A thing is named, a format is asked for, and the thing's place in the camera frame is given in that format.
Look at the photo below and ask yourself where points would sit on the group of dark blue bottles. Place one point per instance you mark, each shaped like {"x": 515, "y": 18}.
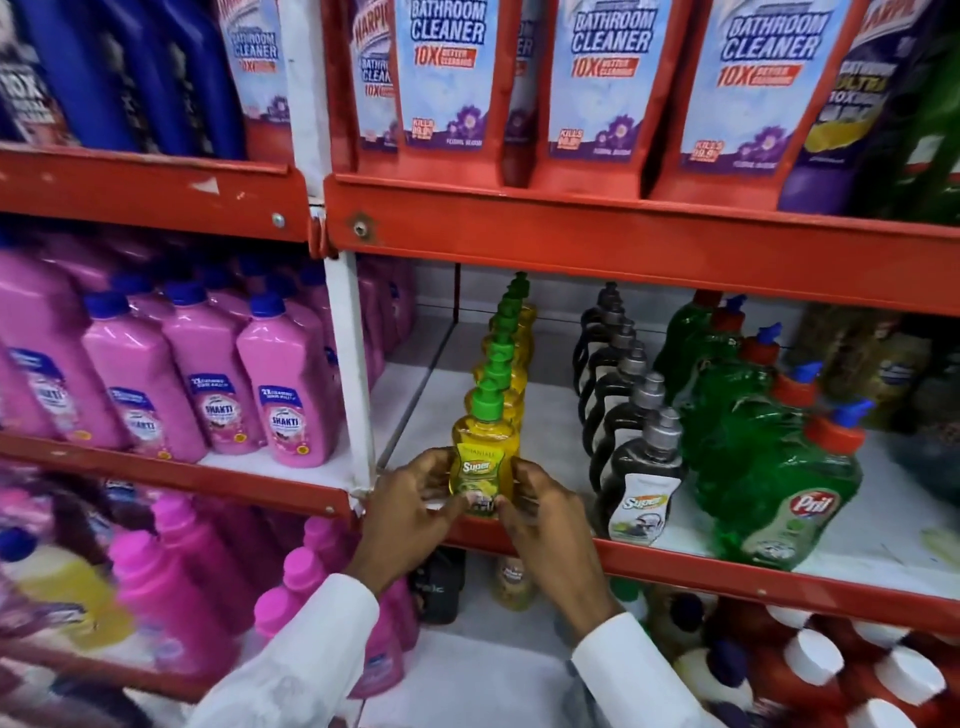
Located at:
{"x": 112, "y": 67}

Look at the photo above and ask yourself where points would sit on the white rack upright post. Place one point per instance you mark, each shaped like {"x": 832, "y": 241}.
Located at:
{"x": 341, "y": 322}

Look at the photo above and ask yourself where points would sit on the small pale yellow bottle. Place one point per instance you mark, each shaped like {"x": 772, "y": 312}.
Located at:
{"x": 514, "y": 583}

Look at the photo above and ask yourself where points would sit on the white bottle dark blue cap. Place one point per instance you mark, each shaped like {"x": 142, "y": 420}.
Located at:
{"x": 712, "y": 675}

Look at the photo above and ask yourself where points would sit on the group of red white-capped bottles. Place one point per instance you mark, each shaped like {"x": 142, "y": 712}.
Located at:
{"x": 847, "y": 667}

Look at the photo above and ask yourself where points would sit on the red metal shelf rack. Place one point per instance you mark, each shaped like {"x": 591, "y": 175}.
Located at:
{"x": 637, "y": 240}

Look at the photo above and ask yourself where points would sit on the person's right hand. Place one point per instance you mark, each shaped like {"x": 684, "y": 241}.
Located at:
{"x": 559, "y": 540}

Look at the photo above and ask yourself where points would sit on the person's left thumb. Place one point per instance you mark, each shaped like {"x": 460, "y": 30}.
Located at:
{"x": 448, "y": 511}

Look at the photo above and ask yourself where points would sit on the group of magenta bottles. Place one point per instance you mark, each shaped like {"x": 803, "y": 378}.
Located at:
{"x": 202, "y": 592}

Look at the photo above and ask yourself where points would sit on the olive bottle dark cap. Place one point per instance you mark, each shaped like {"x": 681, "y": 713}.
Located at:
{"x": 675, "y": 619}

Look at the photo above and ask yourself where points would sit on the brown yellow bottle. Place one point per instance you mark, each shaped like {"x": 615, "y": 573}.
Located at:
{"x": 870, "y": 360}

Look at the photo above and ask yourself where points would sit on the person's left forearm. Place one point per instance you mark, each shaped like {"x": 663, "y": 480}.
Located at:
{"x": 300, "y": 660}

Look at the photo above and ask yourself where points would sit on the person's right thumb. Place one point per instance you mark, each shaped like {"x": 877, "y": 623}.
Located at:
{"x": 510, "y": 511}

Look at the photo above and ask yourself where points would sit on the person's left hand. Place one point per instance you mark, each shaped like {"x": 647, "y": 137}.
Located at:
{"x": 394, "y": 525}

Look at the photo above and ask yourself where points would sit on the small black bottle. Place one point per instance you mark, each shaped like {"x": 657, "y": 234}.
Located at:
{"x": 439, "y": 589}

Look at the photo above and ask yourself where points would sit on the row of yellow green-capped bottles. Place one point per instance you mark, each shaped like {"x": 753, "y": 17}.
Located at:
{"x": 510, "y": 337}

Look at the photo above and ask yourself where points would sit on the person's right forearm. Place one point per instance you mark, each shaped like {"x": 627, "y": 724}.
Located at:
{"x": 637, "y": 679}

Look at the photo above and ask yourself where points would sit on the green bottle red cap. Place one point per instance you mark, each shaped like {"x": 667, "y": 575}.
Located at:
{"x": 724, "y": 382}
{"x": 742, "y": 427}
{"x": 682, "y": 322}
{"x": 780, "y": 495}
{"x": 709, "y": 341}

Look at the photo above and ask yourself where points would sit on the row of black grey-capped bottles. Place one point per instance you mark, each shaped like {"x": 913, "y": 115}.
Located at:
{"x": 630, "y": 420}

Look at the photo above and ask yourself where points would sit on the purple cleaner bottle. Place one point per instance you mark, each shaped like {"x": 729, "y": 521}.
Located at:
{"x": 847, "y": 120}

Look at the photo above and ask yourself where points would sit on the group of pink blue-capped bottles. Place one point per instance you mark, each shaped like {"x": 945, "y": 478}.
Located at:
{"x": 210, "y": 360}

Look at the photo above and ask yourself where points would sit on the yellow bottle blue cap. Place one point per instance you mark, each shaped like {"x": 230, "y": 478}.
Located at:
{"x": 64, "y": 585}

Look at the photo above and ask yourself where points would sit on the yellow dish soap bottle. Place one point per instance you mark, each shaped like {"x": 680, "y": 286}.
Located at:
{"x": 484, "y": 450}

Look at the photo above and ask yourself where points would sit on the dark green bottle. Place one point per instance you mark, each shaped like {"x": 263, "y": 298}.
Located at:
{"x": 926, "y": 142}

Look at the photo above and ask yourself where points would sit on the row of red cleaner bottles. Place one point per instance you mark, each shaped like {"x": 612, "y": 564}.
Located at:
{"x": 600, "y": 82}

